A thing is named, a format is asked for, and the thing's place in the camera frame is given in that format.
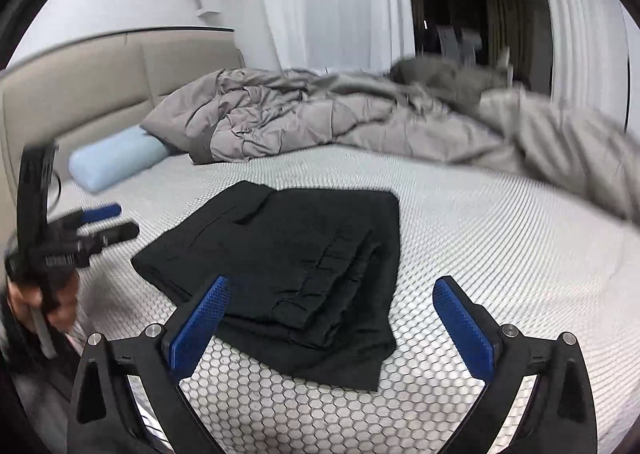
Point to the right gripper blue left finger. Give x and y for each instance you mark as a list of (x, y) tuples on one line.
[(192, 326)]

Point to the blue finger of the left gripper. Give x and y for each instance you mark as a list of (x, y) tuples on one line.
[(101, 213)]

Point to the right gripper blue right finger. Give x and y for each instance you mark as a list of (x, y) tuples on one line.
[(470, 326)]

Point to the black pants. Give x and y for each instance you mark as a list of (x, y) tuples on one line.
[(312, 274)]

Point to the light blue pillow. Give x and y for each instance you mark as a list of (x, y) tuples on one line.
[(98, 166)]

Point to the white honeycomb mattress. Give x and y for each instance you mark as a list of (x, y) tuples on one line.
[(560, 278)]

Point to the beige upholstered headboard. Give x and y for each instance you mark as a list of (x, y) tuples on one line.
[(87, 90)]

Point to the grey quilted duvet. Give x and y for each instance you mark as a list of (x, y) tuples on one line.
[(423, 108)]

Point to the white sheer curtain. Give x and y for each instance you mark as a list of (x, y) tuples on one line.
[(369, 35)]

